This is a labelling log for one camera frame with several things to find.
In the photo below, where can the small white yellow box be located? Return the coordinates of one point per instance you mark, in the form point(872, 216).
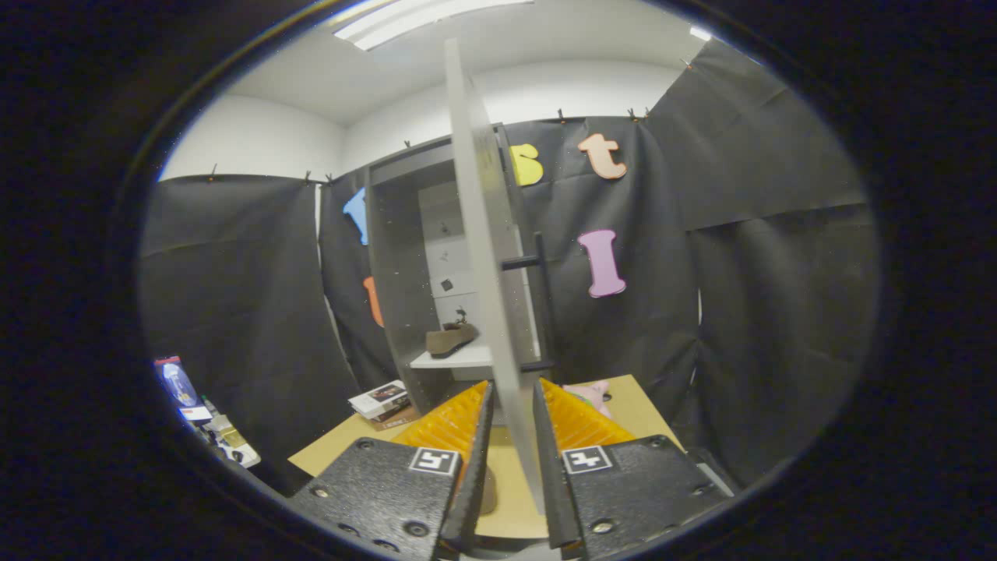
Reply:
point(234, 444)

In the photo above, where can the small ceiling light panel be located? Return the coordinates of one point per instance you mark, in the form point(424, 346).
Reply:
point(699, 33)

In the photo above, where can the brown book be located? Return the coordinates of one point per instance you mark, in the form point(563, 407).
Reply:
point(399, 421)

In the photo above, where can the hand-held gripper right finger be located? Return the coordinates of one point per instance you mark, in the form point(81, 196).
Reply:
point(549, 467)

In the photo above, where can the large ceiling light panel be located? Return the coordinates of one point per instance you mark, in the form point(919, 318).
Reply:
point(413, 19)

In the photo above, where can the grey shoe cabinet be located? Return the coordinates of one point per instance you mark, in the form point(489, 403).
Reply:
point(401, 257)

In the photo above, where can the grey shoe cabinet door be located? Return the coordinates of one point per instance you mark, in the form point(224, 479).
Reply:
point(487, 273)

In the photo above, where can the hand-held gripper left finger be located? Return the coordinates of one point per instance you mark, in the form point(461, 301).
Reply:
point(475, 467)

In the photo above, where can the pink green plush toy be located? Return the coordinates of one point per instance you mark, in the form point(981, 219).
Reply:
point(588, 393)

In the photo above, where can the black backdrop cloth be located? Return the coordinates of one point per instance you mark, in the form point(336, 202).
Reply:
point(779, 312)

